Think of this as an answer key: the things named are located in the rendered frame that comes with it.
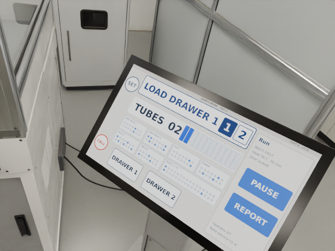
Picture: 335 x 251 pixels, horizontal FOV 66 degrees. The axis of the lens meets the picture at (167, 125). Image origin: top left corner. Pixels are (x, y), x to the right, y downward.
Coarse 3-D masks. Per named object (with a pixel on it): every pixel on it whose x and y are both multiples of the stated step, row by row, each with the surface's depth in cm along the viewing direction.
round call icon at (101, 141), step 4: (100, 132) 68; (96, 136) 68; (100, 136) 68; (104, 136) 67; (96, 140) 68; (100, 140) 67; (104, 140) 67; (108, 140) 67; (92, 144) 68; (96, 144) 68; (100, 144) 67; (104, 144) 67; (96, 148) 67; (100, 148) 67; (104, 148) 67
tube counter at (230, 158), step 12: (168, 132) 62; (180, 132) 61; (192, 132) 60; (192, 144) 59; (204, 144) 58; (216, 144) 58; (216, 156) 57; (228, 156) 56; (240, 156) 56; (228, 168) 56
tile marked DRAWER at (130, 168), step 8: (112, 152) 66; (120, 152) 65; (112, 160) 65; (120, 160) 65; (128, 160) 64; (120, 168) 64; (128, 168) 64; (136, 168) 63; (128, 176) 63; (136, 176) 63
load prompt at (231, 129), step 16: (144, 80) 66; (144, 96) 65; (160, 96) 64; (176, 96) 62; (176, 112) 62; (192, 112) 60; (208, 112) 59; (208, 128) 59; (224, 128) 58; (240, 128) 56; (256, 128) 55; (240, 144) 56
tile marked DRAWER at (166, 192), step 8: (152, 176) 61; (160, 176) 61; (144, 184) 62; (152, 184) 61; (160, 184) 61; (168, 184) 60; (152, 192) 61; (160, 192) 60; (168, 192) 60; (176, 192) 59; (160, 200) 60; (168, 200) 59; (176, 200) 59
